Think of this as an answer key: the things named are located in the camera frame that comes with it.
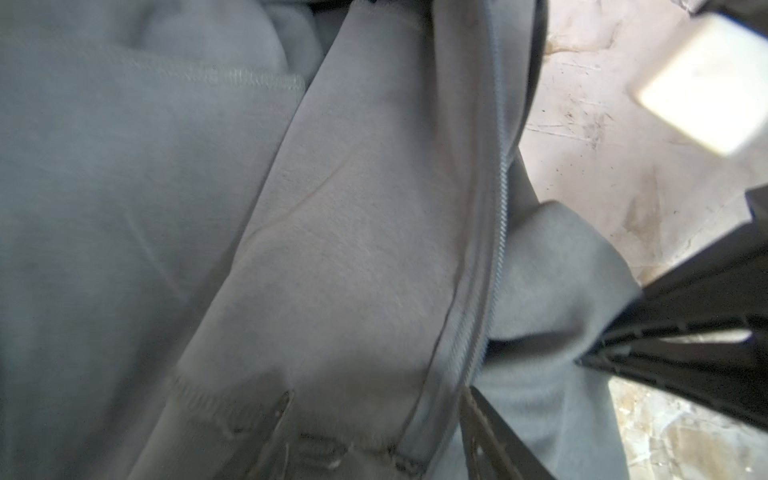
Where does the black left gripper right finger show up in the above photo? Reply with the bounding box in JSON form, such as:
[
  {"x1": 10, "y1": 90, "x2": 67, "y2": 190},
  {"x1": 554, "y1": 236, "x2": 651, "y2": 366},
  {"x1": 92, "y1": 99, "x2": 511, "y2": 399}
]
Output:
[{"x1": 459, "y1": 386, "x2": 554, "y2": 480}]

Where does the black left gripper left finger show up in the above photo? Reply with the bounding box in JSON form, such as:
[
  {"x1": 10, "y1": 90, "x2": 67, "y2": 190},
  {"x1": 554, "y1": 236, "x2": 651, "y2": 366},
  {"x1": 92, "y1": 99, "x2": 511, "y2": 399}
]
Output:
[{"x1": 214, "y1": 391, "x2": 294, "y2": 480}]

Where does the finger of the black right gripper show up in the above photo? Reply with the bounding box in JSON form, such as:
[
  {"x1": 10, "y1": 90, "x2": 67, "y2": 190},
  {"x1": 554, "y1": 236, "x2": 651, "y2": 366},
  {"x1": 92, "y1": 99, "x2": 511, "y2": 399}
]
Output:
[{"x1": 578, "y1": 186, "x2": 767, "y2": 429}]

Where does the grey zip-up jacket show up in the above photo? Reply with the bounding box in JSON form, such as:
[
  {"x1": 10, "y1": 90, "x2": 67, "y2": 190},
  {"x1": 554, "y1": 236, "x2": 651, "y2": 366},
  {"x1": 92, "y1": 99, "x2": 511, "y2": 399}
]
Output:
[{"x1": 1, "y1": 1, "x2": 639, "y2": 479}]

